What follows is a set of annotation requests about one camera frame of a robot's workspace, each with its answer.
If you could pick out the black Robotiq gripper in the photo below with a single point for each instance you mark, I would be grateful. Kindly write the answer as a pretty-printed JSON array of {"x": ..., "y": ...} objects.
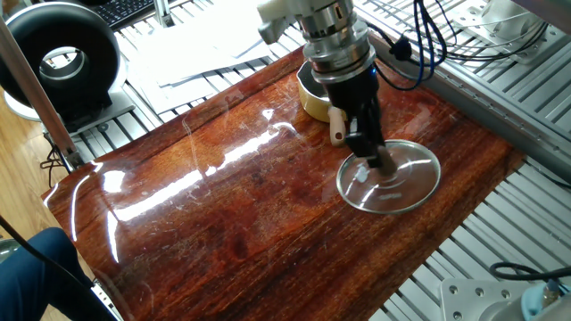
[{"x": 352, "y": 91}]

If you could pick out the wood-grain table mat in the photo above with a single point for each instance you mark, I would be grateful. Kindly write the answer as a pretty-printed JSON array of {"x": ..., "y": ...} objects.
[{"x": 223, "y": 200}]

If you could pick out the blue trouser leg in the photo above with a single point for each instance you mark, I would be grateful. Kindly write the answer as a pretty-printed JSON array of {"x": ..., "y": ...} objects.
[{"x": 35, "y": 276}]

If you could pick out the aluminium post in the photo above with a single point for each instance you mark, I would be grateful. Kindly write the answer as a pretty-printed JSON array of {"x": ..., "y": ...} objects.
[{"x": 44, "y": 100}]

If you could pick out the glass lid with brown knob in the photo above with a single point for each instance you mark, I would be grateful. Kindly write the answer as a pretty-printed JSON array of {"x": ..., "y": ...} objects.
[{"x": 401, "y": 191}]

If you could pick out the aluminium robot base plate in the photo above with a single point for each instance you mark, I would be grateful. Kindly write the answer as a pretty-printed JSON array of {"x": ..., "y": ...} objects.
[{"x": 464, "y": 298}]

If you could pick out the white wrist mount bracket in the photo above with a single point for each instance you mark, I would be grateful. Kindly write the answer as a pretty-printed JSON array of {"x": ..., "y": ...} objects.
[{"x": 276, "y": 13}]

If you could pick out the silver force torque sensor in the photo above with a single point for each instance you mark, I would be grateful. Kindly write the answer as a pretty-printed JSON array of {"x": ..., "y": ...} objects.
[{"x": 339, "y": 44}]

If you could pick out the white paper sheet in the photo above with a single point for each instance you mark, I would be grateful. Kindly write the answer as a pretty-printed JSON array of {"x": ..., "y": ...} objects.
[
  {"x": 214, "y": 40},
  {"x": 169, "y": 93}
]

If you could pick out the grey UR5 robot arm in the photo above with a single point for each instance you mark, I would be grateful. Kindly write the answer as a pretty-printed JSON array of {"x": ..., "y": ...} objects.
[{"x": 531, "y": 298}]

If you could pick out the black keyboard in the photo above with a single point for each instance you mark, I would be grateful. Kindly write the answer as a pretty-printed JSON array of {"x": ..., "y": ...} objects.
[{"x": 120, "y": 11}]

